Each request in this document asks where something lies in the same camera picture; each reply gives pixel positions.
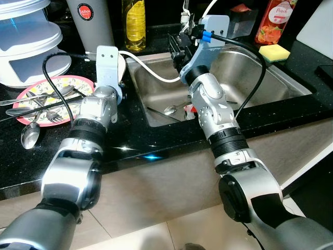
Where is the stainless steel sink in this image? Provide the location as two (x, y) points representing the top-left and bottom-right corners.
(126, 44), (313, 128)

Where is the grey flask with red badge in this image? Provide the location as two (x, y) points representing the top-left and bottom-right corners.
(66, 0), (115, 55)

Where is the thin dark stick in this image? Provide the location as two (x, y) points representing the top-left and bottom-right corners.
(9, 96), (86, 115)

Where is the red peach soap bottle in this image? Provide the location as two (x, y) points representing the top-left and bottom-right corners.
(254, 0), (298, 46)

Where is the steel fork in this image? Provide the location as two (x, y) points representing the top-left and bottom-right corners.
(43, 107), (64, 123)

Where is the dark box with red lid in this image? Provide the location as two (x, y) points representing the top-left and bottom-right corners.
(229, 4), (259, 38)

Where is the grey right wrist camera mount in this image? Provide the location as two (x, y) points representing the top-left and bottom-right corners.
(180, 15), (230, 84)

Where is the black cable with blue plug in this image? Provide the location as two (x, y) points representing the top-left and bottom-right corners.
(195, 29), (267, 121)

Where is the long handled steel spoon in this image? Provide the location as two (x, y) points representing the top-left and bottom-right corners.
(0, 86), (74, 106)

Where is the dark floor cabinet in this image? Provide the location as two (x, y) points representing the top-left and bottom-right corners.
(281, 143), (333, 230)

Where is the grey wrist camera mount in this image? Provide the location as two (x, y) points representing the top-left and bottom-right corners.
(180, 15), (230, 84)
(95, 46), (124, 102)

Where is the white sink faucet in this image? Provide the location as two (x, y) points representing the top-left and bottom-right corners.
(178, 0), (196, 38)

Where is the white flat panel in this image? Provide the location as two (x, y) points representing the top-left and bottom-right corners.
(297, 0), (333, 59)

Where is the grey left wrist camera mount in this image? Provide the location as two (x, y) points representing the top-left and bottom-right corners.
(95, 46), (124, 102)

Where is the red bowl with white tape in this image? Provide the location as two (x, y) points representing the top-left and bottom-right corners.
(184, 104), (198, 118)

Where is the white cable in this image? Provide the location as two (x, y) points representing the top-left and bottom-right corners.
(120, 0), (220, 84)

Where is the yellow cooking oil bottle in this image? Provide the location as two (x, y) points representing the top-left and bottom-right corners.
(122, 0), (147, 53)

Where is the short steel spoon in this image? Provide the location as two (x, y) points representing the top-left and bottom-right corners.
(21, 112), (42, 150)

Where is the white plastic container stack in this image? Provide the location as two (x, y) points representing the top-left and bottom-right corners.
(0, 0), (72, 88)

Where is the yellow green sponge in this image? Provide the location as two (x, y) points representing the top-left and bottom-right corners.
(259, 44), (291, 64)

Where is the pink patterned plate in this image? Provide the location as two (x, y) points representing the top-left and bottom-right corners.
(12, 76), (95, 127)

